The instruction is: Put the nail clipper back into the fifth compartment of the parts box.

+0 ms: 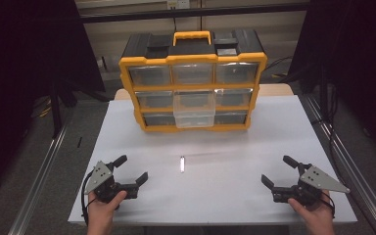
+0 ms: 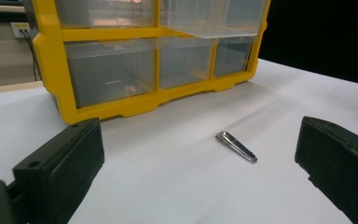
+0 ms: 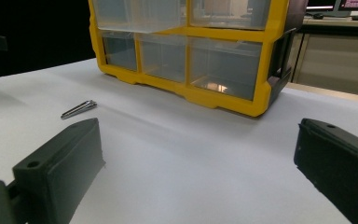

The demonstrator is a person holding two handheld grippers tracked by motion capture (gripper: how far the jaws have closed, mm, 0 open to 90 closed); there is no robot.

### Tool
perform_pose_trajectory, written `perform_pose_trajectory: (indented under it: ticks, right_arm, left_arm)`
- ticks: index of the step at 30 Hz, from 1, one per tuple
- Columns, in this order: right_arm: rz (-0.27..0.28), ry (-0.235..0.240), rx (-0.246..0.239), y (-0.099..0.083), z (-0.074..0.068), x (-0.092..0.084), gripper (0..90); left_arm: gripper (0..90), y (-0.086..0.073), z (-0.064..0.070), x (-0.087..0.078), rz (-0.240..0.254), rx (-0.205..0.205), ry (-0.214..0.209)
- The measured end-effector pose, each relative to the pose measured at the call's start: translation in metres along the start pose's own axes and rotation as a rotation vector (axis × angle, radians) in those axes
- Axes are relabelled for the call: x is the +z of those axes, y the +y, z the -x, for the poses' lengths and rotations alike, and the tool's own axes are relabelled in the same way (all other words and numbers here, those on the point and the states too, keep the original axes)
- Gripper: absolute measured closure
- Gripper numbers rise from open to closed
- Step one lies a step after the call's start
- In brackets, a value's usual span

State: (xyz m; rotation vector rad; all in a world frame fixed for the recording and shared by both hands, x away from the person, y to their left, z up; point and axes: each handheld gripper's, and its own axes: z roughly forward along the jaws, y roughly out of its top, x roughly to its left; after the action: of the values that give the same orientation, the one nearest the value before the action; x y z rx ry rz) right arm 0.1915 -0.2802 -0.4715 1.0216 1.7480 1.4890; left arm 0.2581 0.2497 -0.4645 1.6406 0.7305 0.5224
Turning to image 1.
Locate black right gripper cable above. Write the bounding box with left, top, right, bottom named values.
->
left=321, top=190, right=337, bottom=219

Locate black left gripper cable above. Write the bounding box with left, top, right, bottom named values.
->
left=80, top=170, right=95, bottom=226

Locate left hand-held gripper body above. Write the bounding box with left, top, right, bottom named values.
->
left=83, top=160, right=140, bottom=204

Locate person's right hand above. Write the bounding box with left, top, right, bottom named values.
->
left=287, top=192, right=336, bottom=226

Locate black horizontal bar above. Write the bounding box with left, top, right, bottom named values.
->
left=78, top=2, right=310, bottom=24

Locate white table cover sheet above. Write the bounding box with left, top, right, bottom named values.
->
left=68, top=94, right=358, bottom=227

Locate set of clear closed drawers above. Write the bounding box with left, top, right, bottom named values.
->
left=127, top=62, right=259, bottom=127

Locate yellow and black organizer cabinet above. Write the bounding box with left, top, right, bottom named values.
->
left=118, top=28, right=269, bottom=133

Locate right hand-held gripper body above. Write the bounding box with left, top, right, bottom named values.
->
left=271, top=162, right=352, bottom=207

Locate black curtain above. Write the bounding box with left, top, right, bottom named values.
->
left=0, top=0, right=106, bottom=200
left=288, top=0, right=376, bottom=163

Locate aluminium frame rail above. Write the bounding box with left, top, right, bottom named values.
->
left=7, top=123, right=71, bottom=235
left=301, top=93, right=376, bottom=235

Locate white wall outlet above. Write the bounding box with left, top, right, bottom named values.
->
left=166, top=0, right=191, bottom=11

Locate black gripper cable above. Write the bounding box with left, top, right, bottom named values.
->
left=80, top=170, right=95, bottom=226
left=321, top=190, right=337, bottom=219

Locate clear plastic drawer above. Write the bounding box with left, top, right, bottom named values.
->
left=172, top=90, right=216, bottom=129

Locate person's left hand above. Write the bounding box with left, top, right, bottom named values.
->
left=87, top=190, right=128, bottom=226

